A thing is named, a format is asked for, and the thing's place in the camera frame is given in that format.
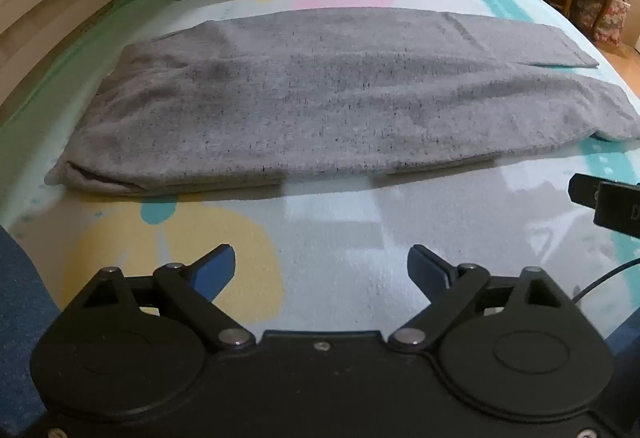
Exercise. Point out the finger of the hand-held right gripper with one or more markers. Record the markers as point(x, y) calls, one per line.
point(617, 210)
point(582, 189)

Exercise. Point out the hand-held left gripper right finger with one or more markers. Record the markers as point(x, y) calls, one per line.
point(427, 270)

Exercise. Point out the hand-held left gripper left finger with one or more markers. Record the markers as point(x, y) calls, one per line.
point(215, 270)

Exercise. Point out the grey pants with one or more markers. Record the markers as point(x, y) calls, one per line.
point(320, 108)

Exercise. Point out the person's blue denim leg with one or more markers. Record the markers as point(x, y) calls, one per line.
point(627, 343)
point(20, 308)

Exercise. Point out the floral bag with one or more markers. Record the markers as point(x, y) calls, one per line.
point(611, 20)

